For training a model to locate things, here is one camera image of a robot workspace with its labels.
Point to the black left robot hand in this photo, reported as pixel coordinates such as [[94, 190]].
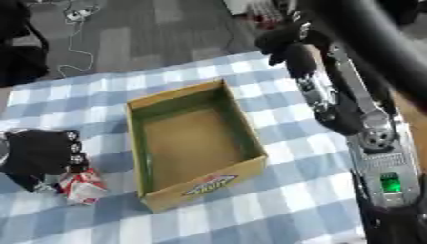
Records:
[[39, 152]]

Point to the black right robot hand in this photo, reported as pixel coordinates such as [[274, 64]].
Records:
[[333, 105]]

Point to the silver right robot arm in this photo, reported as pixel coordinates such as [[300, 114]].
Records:
[[389, 178]]

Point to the red and white box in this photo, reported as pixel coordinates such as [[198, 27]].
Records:
[[267, 12]]

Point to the tan cardboard box green inside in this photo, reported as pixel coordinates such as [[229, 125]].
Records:
[[192, 143]]

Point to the red and white snack packet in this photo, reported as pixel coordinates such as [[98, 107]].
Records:
[[83, 187]]

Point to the black chair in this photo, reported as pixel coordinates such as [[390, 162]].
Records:
[[19, 54]]

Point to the white power strip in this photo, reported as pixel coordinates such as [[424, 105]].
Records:
[[79, 14]]

